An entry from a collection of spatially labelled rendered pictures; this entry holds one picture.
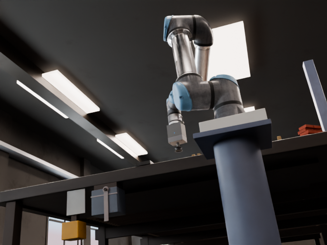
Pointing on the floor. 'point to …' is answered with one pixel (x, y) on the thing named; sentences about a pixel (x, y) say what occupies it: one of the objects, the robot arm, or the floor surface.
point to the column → (243, 181)
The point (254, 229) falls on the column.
